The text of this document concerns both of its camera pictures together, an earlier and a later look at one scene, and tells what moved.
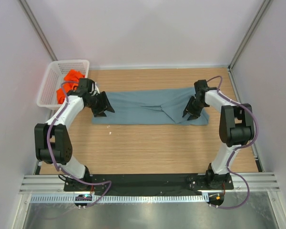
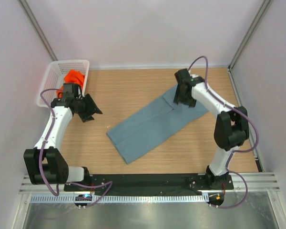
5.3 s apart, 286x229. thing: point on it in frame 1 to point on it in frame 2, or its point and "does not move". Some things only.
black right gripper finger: (188, 106) to (179, 97)
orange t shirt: (71, 79) does not move
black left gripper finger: (107, 105) to (88, 108)
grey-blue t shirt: (151, 107) to (152, 124)
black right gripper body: (195, 105) to (184, 96)
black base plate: (147, 185) does not move
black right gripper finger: (192, 117) to (192, 103)
